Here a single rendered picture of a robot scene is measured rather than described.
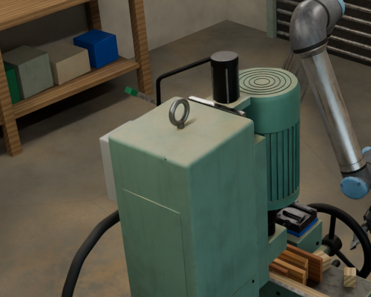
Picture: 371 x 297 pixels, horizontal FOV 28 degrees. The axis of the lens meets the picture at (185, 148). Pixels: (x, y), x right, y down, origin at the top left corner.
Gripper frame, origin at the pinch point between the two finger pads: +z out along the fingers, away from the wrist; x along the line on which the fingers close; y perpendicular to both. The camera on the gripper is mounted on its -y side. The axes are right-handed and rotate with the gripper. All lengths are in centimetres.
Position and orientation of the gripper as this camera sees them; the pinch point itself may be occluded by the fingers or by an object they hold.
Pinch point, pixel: (363, 252)
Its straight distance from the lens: 251.0
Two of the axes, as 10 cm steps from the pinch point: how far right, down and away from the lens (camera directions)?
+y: -3.0, -6.6, -6.9
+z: -5.8, 7.0, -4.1
